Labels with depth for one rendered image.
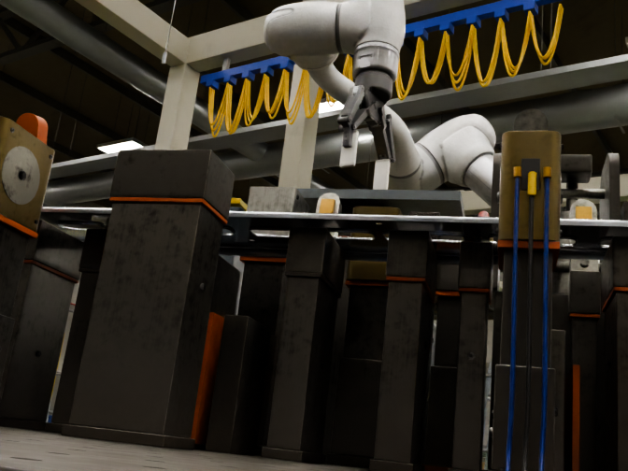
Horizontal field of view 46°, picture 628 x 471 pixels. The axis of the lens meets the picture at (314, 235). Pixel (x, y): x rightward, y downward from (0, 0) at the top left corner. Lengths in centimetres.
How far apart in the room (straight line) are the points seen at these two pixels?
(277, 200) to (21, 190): 39
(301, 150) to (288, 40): 789
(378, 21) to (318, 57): 15
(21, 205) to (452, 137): 124
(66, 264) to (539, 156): 72
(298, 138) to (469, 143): 764
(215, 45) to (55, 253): 429
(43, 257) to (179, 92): 429
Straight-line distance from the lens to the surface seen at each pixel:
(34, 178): 101
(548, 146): 77
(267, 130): 1086
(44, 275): 113
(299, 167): 933
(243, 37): 520
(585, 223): 88
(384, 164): 147
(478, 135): 197
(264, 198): 117
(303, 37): 153
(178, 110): 530
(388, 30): 149
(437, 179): 195
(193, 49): 549
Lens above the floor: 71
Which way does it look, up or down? 17 degrees up
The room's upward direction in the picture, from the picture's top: 7 degrees clockwise
